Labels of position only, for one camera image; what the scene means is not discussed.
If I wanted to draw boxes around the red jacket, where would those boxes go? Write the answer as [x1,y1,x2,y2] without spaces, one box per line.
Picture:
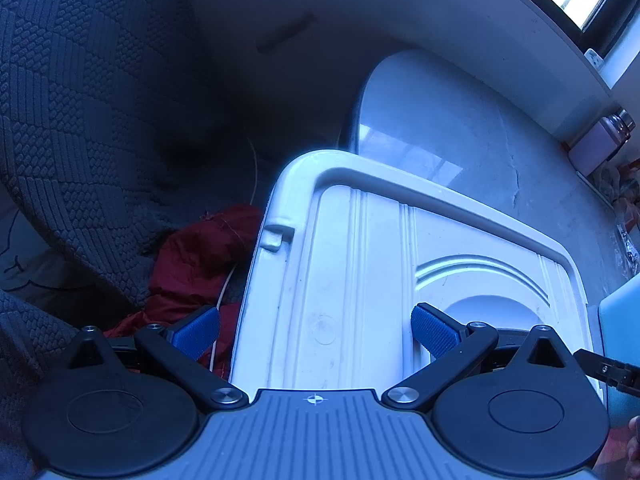
[102,203,267,382]

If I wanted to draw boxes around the grey marble desk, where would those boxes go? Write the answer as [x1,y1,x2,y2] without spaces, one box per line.
[339,49,640,292]

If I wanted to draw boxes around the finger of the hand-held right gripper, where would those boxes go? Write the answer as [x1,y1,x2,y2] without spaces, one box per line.
[573,349,640,399]

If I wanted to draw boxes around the person's right hand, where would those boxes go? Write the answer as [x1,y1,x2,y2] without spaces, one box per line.
[627,414,640,467]

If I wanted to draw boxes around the pink jar with metal lid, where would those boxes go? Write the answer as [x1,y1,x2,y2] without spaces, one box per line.
[568,107,636,175]

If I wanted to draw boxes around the grey knit covered chair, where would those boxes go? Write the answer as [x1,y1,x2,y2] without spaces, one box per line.
[0,0,221,307]

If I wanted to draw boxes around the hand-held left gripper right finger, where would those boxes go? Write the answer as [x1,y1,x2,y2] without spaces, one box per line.
[381,302,568,413]

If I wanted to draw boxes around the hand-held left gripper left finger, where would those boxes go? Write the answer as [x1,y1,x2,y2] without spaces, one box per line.
[65,305,250,413]

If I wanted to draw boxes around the blue plastic storage box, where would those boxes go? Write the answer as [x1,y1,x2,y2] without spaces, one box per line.
[598,274,640,413]

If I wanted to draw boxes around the white storage box lid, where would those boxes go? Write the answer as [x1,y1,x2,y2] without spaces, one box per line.
[227,149,607,406]

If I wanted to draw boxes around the clear plastic bag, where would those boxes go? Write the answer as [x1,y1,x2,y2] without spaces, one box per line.
[590,159,640,281]

